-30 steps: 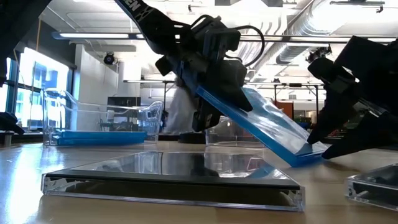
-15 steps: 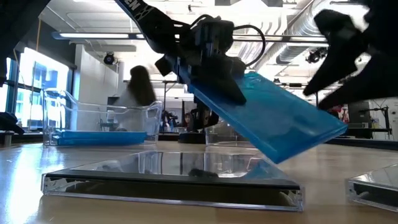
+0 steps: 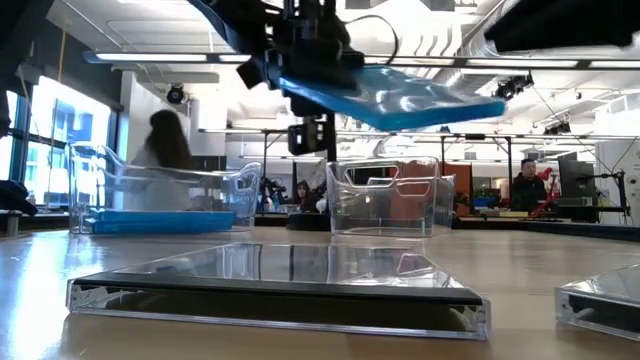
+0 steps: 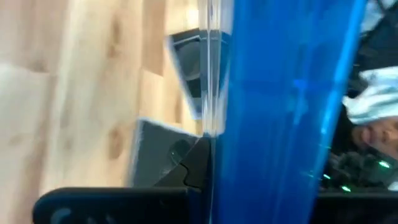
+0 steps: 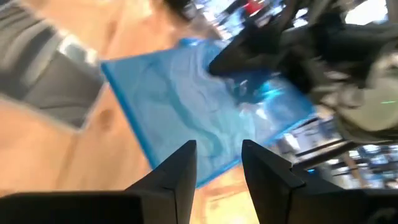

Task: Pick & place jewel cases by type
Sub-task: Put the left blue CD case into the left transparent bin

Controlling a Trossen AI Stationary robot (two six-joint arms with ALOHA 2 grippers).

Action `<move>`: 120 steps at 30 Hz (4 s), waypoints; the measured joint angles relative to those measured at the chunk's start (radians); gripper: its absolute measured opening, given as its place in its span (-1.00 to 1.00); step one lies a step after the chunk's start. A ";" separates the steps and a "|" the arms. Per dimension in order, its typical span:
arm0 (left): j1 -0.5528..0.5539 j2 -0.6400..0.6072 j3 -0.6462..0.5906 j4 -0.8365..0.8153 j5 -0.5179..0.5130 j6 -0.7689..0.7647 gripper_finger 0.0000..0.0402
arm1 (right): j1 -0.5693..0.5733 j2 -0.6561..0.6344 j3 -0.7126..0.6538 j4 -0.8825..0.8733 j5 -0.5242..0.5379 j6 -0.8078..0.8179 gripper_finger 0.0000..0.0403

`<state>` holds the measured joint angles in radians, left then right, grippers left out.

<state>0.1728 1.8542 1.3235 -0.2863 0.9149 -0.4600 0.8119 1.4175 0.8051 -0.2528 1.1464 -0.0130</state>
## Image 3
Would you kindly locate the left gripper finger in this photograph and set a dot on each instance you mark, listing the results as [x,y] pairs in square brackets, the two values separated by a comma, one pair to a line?
[310,107]
[320,75]

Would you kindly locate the blue jewel case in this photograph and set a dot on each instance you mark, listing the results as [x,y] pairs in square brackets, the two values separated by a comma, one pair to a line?
[160,227]
[165,215]
[425,107]

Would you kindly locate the clear jewel case black tray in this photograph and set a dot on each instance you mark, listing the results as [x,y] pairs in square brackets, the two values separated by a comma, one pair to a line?
[275,300]
[605,305]

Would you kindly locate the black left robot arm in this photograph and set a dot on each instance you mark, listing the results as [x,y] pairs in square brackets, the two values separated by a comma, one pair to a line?
[225,20]

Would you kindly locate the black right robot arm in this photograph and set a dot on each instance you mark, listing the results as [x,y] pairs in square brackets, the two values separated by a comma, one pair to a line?
[560,22]

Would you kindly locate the background black robot arm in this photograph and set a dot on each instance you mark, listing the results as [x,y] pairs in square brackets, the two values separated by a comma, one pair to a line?
[272,192]

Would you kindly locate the person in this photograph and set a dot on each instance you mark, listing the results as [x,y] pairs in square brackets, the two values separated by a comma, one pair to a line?
[167,135]
[303,192]
[527,190]

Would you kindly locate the clear plastic bin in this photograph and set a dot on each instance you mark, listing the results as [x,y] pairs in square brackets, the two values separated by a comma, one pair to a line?
[240,190]
[390,215]

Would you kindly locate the long ceiling light strip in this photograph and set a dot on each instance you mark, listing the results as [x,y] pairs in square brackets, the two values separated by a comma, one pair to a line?
[150,57]
[520,63]

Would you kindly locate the orange partition panel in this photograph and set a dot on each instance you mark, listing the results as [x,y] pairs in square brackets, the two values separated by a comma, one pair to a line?
[462,185]

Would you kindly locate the large bright window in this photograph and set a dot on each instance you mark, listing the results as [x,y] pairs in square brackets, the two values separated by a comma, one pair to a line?
[75,140]

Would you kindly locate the red background object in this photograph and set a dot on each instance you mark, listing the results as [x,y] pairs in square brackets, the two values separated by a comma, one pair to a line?
[545,200]

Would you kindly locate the dark computer monitor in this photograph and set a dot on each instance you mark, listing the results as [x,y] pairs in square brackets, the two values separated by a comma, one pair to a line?
[575,175]

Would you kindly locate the black background stand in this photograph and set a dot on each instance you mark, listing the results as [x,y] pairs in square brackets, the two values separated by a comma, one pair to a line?
[620,192]

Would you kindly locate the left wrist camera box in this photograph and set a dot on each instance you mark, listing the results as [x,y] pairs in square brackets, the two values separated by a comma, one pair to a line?
[307,137]

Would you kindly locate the black ceiling camera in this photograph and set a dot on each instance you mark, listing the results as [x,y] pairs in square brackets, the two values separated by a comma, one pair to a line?
[512,87]
[557,128]
[175,94]

